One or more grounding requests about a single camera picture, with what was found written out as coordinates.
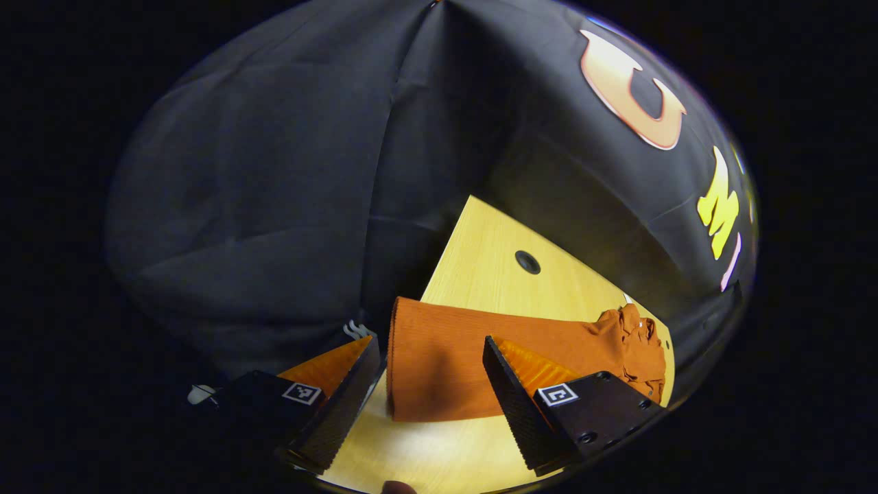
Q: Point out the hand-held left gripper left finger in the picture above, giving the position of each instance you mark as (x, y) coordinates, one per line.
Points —
(343, 412)

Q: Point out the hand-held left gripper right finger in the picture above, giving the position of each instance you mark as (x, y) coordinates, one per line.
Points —
(518, 412)

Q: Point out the orange button shirt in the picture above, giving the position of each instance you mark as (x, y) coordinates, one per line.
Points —
(439, 357)

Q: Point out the black backdrop cloth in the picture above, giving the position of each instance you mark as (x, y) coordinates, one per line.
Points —
(274, 206)

